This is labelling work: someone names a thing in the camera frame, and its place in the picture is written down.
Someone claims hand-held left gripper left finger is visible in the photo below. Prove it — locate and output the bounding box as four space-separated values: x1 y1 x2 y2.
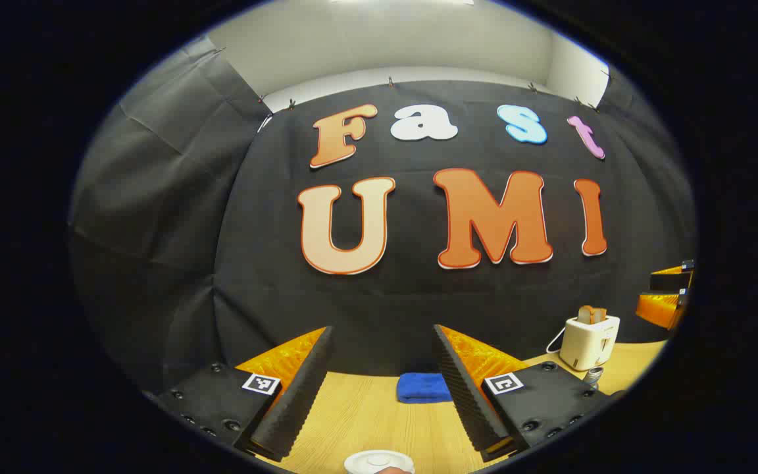
155 325 337 463

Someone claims blue towel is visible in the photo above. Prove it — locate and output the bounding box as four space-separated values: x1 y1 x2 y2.
397 373 453 404

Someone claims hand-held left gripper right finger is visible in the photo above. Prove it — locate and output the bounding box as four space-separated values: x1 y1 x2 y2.
432 323 617 463

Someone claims white teacup lid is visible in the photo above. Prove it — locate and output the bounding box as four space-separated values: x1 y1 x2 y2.
343 450 416 474

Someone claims white toaster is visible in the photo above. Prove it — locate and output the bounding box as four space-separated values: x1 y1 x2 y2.
559 315 621 371

